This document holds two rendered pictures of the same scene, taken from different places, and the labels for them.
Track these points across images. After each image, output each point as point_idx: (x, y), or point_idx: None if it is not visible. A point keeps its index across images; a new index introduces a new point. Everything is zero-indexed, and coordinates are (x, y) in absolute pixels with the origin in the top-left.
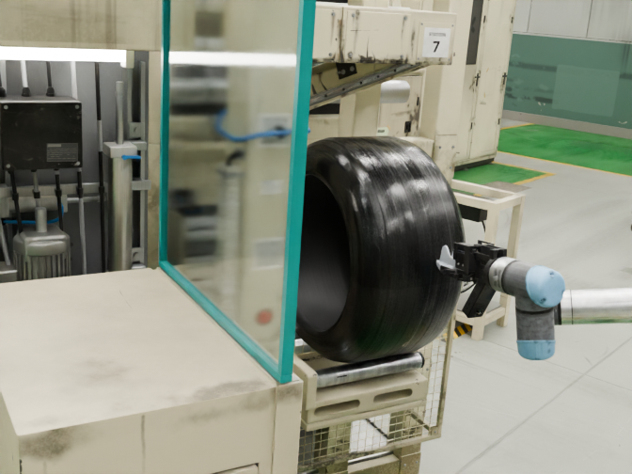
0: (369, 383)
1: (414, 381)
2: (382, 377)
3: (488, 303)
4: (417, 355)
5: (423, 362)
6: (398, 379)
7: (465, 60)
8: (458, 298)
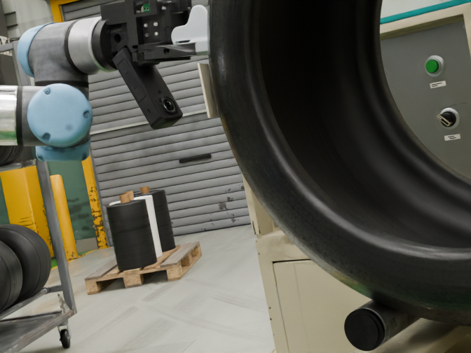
0: (425, 320)
1: (353, 351)
2: (418, 332)
3: (138, 102)
4: (359, 307)
5: (345, 328)
6: (386, 342)
7: None
8: (230, 141)
